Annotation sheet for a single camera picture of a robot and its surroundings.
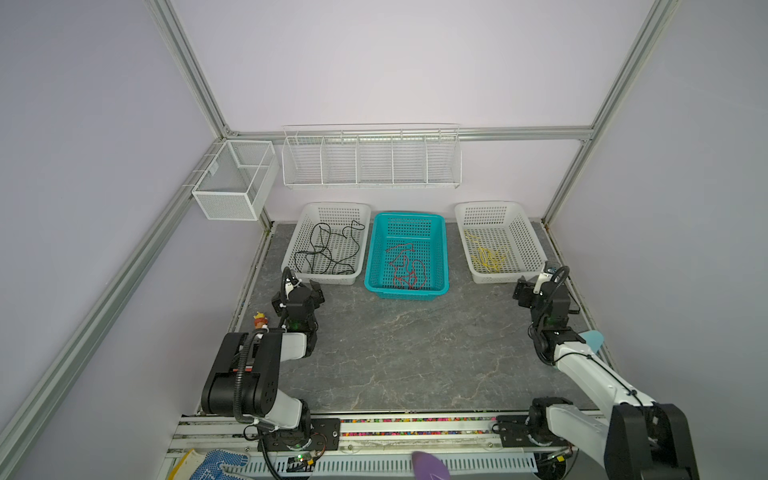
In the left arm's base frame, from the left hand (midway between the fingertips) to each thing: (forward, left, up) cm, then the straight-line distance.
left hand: (299, 288), depth 92 cm
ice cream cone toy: (-7, +12, -5) cm, 15 cm away
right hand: (-7, -72, +7) cm, 72 cm away
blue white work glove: (-44, +16, -7) cm, 47 cm away
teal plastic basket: (+26, -45, -7) cm, 52 cm away
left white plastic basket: (+34, -10, -2) cm, 36 cm away
